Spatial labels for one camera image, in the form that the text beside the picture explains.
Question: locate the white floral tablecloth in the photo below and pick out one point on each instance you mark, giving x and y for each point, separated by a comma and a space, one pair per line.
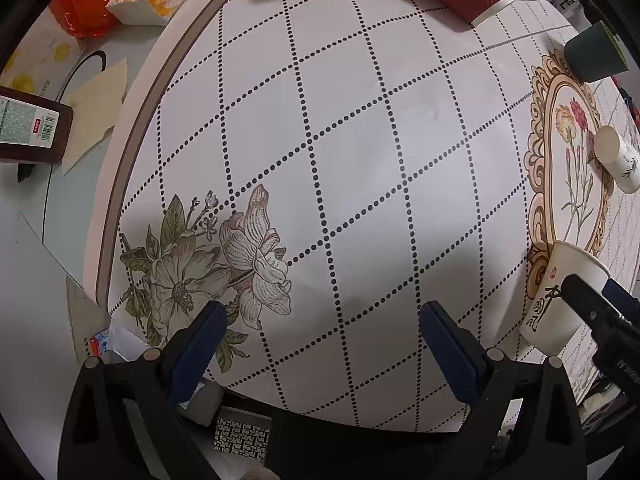
360, 160

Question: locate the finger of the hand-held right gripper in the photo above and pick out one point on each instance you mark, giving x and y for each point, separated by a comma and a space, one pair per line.
622, 296
582, 297

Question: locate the small white paper cup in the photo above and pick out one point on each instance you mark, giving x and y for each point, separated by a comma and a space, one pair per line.
617, 157

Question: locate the black white patterned card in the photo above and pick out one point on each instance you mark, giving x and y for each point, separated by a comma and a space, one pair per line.
240, 437

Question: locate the small white plastic packet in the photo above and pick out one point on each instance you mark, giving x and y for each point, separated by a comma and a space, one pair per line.
117, 340

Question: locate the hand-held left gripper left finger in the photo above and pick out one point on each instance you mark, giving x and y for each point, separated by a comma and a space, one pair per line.
197, 347

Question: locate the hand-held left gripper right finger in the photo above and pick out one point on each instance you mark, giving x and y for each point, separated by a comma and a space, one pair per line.
452, 355

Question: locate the dark green cup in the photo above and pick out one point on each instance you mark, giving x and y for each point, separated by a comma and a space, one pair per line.
595, 52

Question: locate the beige paper napkin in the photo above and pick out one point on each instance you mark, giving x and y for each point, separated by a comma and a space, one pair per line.
95, 110

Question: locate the grey block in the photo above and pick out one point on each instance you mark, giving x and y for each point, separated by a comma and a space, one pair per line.
205, 402

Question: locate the brown box with label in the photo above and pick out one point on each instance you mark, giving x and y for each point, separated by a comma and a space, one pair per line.
30, 127

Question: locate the white paper cup black calligraphy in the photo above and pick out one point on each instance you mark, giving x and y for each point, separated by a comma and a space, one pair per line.
552, 305

